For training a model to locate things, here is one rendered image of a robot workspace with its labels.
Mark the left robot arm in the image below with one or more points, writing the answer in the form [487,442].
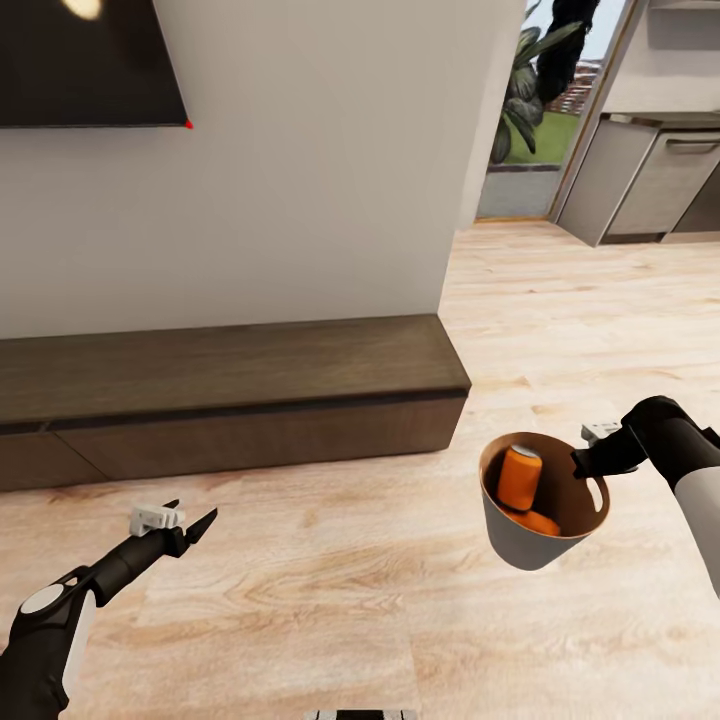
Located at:
[47,641]

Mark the dishwasher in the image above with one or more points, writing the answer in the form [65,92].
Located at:
[675,168]

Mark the trash can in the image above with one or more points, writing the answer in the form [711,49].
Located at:
[560,495]

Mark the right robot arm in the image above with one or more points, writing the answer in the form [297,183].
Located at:
[687,457]

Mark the wall mounted tv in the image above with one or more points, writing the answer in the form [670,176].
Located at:
[94,63]

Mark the fixed window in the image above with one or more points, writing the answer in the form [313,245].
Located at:
[564,54]

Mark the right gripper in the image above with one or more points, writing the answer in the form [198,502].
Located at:
[602,460]

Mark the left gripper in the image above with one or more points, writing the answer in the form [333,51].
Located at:
[139,553]

